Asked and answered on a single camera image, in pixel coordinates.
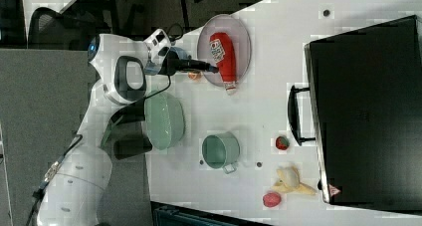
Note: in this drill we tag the orange slice toy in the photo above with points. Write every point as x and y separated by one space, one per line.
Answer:
194 76

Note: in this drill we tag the red plush ketchup bottle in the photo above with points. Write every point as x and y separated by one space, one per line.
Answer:
222 51

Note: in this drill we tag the green mug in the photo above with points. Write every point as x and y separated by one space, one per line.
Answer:
221 151

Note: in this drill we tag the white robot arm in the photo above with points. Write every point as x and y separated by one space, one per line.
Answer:
73 187

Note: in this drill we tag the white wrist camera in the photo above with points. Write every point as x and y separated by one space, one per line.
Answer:
158 44

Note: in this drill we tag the red strawberry toy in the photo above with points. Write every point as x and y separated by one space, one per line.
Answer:
282 143

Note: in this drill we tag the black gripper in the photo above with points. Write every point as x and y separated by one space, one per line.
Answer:
170 65

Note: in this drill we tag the peeled banana toy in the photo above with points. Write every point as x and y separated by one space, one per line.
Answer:
289 181

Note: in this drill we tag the dark crate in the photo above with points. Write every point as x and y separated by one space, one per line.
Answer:
170 215

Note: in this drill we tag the pink round fruit toy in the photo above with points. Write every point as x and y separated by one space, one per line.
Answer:
272 199

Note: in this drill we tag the green perforated colander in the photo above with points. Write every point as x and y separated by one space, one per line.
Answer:
164 120

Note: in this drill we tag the black office chair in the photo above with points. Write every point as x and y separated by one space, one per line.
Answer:
50 30

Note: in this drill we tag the grey round plate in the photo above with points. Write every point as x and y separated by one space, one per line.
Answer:
239 36

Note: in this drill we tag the toaster oven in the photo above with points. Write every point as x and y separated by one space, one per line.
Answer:
366 99

